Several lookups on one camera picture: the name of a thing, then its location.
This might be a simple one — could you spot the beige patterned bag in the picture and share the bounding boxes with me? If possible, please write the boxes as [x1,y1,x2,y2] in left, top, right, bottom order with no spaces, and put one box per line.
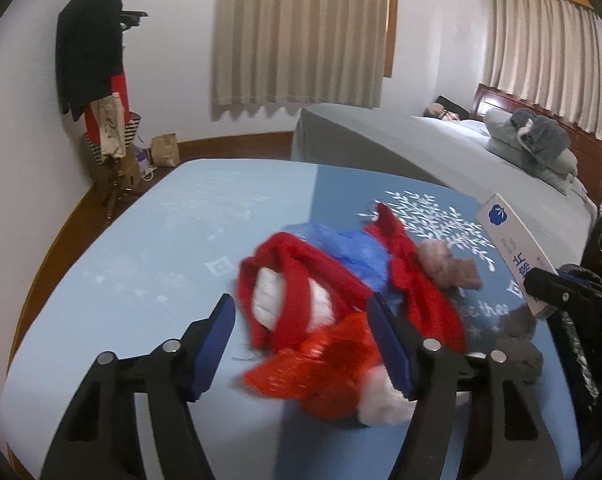
[91,92,128,159]

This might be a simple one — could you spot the black white striped tote bag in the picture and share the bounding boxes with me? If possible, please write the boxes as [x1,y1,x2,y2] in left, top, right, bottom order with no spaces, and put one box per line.
[86,112,143,166]

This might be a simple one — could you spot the wide beige curtain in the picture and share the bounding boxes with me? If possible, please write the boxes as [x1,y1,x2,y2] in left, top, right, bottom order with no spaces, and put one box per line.
[209,0,390,122]

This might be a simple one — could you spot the wooden window frame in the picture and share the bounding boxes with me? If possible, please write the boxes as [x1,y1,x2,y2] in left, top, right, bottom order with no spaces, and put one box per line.
[382,0,400,79]

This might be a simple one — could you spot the wooden headboard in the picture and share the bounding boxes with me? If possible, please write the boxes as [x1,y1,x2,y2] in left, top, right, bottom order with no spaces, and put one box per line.
[468,82,602,212]

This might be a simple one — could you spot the black woven trash bin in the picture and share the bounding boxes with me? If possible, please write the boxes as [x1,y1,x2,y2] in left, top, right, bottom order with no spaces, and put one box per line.
[546,305,602,467]

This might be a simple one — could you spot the red and white clothes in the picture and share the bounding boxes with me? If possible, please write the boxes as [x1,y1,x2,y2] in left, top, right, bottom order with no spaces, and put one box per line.
[242,311,388,422]

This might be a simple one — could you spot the white tissue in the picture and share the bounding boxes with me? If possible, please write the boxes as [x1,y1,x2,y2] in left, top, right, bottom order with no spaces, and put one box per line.
[250,266,343,332]

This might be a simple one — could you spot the pink cloth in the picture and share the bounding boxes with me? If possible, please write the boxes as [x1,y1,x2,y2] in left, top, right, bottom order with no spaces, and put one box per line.
[420,239,485,292]

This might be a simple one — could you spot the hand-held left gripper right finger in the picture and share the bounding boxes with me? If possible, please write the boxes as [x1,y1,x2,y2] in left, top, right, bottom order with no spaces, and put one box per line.
[368,292,564,480]

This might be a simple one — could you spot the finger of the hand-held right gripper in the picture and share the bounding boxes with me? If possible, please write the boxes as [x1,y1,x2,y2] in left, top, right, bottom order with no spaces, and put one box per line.
[524,266,602,318]

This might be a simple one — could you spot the blue printed blanket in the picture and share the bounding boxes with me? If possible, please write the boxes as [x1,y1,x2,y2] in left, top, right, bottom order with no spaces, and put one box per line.
[1,158,583,480]

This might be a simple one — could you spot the purple white box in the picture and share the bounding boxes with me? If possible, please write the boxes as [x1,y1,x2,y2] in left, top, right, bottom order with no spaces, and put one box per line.
[133,147,158,182]

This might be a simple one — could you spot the brown paper bag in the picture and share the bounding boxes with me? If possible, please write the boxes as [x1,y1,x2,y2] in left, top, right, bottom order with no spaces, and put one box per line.
[151,132,181,169]

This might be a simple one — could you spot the red fleece cloth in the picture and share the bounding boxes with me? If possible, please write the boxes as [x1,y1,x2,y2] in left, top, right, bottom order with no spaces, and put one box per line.
[237,232,378,352]
[365,202,468,352]

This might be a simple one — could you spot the white carton with blue mark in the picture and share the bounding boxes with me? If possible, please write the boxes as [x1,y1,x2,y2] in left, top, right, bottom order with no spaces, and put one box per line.
[475,191,558,319]

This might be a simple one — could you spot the red garment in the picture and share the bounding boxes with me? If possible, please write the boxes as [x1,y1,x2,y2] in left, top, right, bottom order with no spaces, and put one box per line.
[83,72,130,150]

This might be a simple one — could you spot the black hanger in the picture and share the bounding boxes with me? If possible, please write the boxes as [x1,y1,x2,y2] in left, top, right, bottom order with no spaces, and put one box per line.
[120,9,150,29]

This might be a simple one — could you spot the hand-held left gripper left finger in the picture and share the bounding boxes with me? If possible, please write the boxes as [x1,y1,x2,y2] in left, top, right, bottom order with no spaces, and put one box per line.
[40,292,237,480]

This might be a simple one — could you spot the narrow beige curtain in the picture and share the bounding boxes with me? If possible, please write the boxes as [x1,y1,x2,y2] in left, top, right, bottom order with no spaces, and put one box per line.
[481,0,602,137]

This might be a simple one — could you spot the black coat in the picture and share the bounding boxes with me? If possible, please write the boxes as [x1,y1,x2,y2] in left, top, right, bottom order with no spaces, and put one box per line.
[56,0,128,122]

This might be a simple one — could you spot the grey cloth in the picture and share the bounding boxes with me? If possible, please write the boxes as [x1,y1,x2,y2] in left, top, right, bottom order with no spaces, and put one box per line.
[490,304,545,387]

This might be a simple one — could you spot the grey pillow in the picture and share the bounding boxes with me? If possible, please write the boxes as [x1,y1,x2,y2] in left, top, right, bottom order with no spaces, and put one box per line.
[483,107,580,197]

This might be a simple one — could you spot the blue plastic bag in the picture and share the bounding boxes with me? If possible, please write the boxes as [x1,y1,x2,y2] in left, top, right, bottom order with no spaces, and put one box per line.
[298,224,398,303]

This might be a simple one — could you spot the dark grey folded garment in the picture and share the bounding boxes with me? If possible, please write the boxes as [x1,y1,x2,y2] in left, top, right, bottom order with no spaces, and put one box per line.
[510,108,570,167]

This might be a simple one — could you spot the bed with grey sheet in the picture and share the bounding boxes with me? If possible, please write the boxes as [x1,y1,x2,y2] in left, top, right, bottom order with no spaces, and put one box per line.
[290,102,600,272]

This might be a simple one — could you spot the wooden coat rack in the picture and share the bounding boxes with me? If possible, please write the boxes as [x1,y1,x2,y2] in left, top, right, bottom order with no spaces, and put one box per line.
[86,0,149,223]

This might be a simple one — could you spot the white fluffy cloth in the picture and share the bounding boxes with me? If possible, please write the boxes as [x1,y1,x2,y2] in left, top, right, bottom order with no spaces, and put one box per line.
[357,364,418,427]

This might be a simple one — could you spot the dark pillow with pink cloth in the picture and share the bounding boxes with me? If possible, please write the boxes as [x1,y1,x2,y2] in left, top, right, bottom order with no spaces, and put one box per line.
[423,95,470,122]

